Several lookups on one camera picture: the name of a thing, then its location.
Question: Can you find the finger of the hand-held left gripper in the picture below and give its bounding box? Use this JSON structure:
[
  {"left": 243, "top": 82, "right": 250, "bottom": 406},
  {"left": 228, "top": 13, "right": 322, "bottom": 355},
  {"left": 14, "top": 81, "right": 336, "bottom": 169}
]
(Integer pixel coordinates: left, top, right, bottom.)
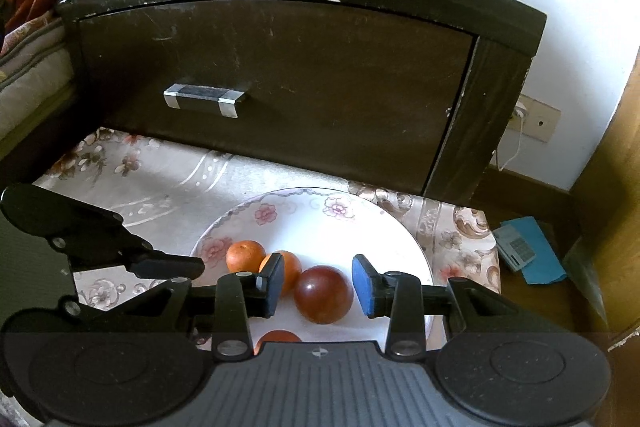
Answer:
[
  {"left": 0, "top": 183, "right": 206, "bottom": 281},
  {"left": 57, "top": 296, "right": 131, "bottom": 325}
]

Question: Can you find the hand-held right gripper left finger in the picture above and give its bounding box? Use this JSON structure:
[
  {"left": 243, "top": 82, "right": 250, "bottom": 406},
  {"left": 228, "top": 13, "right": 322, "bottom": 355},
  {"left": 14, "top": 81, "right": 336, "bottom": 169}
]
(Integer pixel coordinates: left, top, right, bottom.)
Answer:
[{"left": 115, "top": 252, "right": 284, "bottom": 362}]

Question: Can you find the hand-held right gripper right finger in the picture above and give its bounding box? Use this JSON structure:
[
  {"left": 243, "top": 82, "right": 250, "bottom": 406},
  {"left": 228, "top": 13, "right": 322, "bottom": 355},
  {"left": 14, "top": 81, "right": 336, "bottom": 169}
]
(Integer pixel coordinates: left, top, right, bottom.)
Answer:
[{"left": 351, "top": 254, "right": 526, "bottom": 358}]

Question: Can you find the small orange tangerine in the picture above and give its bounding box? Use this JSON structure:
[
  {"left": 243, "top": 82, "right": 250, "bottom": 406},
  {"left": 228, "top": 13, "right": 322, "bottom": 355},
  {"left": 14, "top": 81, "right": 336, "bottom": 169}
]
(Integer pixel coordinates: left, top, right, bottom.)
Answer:
[{"left": 258, "top": 250, "right": 303, "bottom": 298}]

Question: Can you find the dark red tomato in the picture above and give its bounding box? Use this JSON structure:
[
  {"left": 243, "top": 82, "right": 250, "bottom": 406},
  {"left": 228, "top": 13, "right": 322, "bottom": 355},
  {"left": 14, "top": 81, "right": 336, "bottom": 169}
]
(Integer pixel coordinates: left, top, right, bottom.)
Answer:
[{"left": 293, "top": 265, "right": 354, "bottom": 324}]

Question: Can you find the white floral plate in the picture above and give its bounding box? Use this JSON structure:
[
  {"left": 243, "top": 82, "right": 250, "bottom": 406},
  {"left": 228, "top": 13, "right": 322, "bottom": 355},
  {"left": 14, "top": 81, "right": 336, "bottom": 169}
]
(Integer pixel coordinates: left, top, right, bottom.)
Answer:
[{"left": 190, "top": 187, "right": 435, "bottom": 353}]

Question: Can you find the floral tablecloth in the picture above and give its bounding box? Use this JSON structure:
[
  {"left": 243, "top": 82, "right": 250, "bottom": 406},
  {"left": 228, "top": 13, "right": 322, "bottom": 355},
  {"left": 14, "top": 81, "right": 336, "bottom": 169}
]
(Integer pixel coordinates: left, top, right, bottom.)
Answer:
[{"left": 0, "top": 127, "right": 502, "bottom": 423}]

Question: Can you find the dark wooden nightstand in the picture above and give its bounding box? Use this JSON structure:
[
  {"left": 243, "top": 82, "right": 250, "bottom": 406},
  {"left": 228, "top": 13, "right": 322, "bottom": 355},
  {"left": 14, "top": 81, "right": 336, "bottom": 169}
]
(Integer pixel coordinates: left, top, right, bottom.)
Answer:
[{"left": 55, "top": 0, "right": 547, "bottom": 208}]

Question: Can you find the blue paper packet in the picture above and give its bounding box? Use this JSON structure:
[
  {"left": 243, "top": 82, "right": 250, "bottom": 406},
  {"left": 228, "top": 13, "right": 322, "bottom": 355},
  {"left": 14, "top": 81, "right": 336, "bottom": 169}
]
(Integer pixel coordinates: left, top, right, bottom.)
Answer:
[{"left": 500, "top": 216, "right": 568, "bottom": 284}]

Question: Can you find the beige mattress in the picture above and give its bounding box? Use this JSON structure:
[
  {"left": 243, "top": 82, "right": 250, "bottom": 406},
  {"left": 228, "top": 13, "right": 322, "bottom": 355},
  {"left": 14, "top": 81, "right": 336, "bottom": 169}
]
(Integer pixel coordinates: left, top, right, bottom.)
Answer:
[{"left": 0, "top": 14, "right": 76, "bottom": 142}]

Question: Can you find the wooden wardrobe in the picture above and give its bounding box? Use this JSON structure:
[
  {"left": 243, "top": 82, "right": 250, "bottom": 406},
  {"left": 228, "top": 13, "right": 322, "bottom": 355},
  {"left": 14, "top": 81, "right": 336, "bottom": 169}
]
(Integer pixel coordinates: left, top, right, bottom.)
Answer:
[{"left": 570, "top": 52, "right": 640, "bottom": 358}]

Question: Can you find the silver drawer handle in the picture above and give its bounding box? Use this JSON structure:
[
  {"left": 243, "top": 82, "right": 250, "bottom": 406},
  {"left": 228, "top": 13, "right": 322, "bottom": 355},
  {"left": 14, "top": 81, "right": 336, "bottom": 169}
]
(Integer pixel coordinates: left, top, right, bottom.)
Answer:
[{"left": 163, "top": 83, "right": 248, "bottom": 118}]

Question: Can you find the white cable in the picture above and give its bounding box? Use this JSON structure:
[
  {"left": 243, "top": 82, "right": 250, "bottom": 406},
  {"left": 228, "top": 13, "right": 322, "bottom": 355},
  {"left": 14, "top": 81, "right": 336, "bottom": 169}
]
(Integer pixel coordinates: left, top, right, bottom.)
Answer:
[{"left": 495, "top": 104, "right": 528, "bottom": 172}]

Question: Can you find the beige wall socket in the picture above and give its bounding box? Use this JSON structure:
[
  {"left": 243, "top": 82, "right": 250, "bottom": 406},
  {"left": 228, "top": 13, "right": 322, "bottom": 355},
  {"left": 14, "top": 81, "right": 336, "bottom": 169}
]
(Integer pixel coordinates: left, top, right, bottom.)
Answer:
[{"left": 510, "top": 96, "right": 562, "bottom": 142}]

